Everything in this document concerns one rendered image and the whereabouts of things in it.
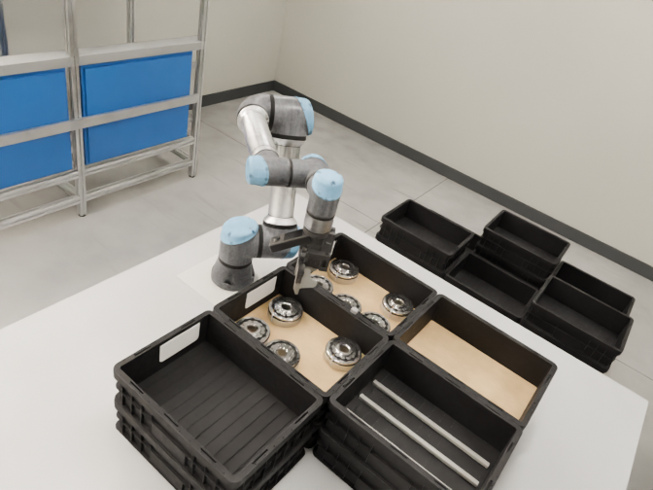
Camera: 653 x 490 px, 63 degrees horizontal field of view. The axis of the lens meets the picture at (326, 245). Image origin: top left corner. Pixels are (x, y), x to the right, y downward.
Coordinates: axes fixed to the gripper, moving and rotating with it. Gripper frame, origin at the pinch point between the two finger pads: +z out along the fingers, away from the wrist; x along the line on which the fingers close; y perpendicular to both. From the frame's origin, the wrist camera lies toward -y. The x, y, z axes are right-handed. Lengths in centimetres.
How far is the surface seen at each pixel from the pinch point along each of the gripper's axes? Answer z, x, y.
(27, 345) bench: 28, -12, -69
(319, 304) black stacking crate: 8.7, 2.8, 8.7
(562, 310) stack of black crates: 48, 72, 132
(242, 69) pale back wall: 69, 371, -58
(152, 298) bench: 28, 14, -43
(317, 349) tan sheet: 14.7, -9.4, 9.6
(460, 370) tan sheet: 15, -9, 52
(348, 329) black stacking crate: 10.0, -4.0, 17.7
